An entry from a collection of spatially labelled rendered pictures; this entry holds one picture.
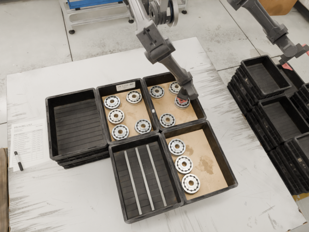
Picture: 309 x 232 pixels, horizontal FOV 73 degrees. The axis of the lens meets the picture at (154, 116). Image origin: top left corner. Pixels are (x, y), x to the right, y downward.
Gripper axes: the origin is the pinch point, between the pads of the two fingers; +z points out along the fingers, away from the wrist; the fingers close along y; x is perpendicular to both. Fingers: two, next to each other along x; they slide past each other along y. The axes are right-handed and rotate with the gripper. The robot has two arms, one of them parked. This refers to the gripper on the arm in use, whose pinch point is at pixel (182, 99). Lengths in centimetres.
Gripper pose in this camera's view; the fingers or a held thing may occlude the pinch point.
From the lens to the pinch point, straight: 138.0
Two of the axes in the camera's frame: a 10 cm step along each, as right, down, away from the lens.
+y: 4.6, -7.7, 4.4
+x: -8.8, -4.3, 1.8
